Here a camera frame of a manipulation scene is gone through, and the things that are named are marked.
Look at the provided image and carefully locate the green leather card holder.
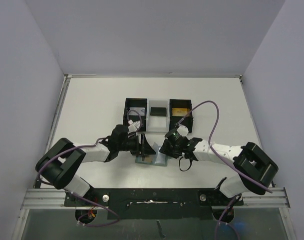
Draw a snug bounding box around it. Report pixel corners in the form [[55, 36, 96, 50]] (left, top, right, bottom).
[[135, 142, 169, 167]]

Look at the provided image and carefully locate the gold card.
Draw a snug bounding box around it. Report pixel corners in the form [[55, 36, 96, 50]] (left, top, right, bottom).
[[172, 107, 190, 117], [141, 157, 153, 164]]

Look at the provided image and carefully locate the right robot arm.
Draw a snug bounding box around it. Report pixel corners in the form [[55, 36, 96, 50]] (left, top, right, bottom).
[[160, 129, 279, 199]]

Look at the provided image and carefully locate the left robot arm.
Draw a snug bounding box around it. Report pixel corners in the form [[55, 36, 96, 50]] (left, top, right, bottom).
[[35, 124, 156, 197]]

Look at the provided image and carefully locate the silver blue card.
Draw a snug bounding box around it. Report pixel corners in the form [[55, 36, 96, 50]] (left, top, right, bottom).
[[128, 107, 146, 116]]

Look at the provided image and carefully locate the gold card in bin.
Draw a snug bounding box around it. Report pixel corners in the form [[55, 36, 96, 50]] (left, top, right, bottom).
[[172, 107, 190, 117]]

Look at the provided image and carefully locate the black card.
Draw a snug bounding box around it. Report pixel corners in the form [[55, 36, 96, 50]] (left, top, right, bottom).
[[150, 106, 167, 117]]

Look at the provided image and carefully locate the white middle bin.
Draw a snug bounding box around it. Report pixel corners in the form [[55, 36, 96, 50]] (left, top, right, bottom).
[[146, 98, 170, 133]]

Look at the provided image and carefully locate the black right bin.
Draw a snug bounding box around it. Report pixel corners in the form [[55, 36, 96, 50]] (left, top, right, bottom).
[[169, 99, 193, 133]]

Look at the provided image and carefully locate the black bin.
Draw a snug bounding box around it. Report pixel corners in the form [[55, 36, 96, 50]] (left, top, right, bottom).
[[169, 99, 193, 133], [123, 98, 147, 132]]

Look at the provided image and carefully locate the black left bin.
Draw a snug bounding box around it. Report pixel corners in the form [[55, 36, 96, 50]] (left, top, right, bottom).
[[123, 98, 147, 132]]

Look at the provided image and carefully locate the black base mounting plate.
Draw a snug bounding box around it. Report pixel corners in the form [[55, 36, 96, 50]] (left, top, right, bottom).
[[64, 188, 231, 220]]

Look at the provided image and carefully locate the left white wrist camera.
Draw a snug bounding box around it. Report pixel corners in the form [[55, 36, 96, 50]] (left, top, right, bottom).
[[128, 119, 142, 133]]

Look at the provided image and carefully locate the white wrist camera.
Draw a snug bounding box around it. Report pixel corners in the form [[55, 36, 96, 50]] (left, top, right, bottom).
[[176, 124, 189, 137], [128, 119, 142, 133]]

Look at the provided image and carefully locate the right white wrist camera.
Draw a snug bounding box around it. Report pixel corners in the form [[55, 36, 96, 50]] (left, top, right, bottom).
[[176, 124, 189, 137]]

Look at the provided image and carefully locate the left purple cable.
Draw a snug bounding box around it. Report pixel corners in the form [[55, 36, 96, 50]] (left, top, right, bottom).
[[35, 109, 145, 186]]

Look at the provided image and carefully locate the purple cable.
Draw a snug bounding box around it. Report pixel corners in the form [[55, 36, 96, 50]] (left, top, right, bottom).
[[175, 100, 274, 195], [35, 109, 145, 186]]

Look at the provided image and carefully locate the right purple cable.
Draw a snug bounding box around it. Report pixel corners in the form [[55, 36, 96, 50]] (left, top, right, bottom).
[[175, 100, 274, 195]]

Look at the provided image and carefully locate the aluminium front rail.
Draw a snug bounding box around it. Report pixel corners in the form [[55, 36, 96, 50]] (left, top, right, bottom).
[[20, 188, 290, 210]]

